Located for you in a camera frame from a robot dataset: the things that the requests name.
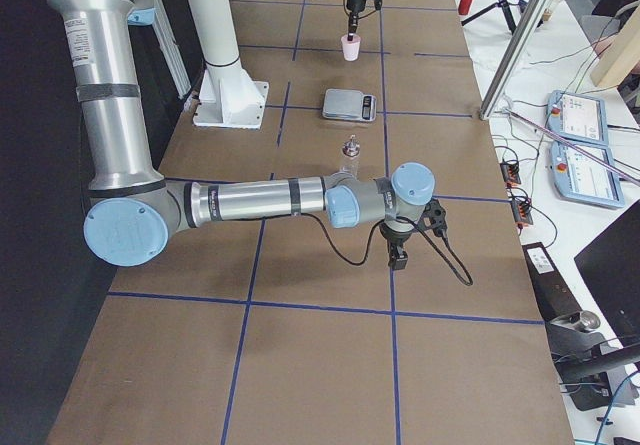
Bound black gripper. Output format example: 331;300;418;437
380;223;413;270
346;0;367;41

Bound pink plastic cup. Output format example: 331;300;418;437
341;34;361;62

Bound glass sauce bottle metal spout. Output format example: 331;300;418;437
339;134;360;177

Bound silver digital kitchen scale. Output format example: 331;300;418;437
322;88;377;122

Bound lower orange terminal block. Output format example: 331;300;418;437
511;196;533;229

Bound orange terminal block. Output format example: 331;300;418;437
511;196;533;229
500;160;521;187

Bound upper orange terminal block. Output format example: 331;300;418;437
500;160;521;187

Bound black box white label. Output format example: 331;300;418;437
522;242;581;322

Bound black monitor stand clamp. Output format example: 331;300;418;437
545;311;639;411

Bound lower teach pendant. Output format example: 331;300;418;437
550;142;625;208

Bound teach pendant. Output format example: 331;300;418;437
546;90;609;145
550;142;625;208

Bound black monitor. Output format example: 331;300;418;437
574;202;640;345

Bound upper teach pendant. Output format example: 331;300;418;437
546;90;609;145

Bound wooden beam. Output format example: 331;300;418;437
591;7;640;88

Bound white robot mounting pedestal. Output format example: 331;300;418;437
188;0;269;129

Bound black camera tripod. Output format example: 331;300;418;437
461;0;528;34

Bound aluminium frame post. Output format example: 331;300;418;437
479;0;550;120

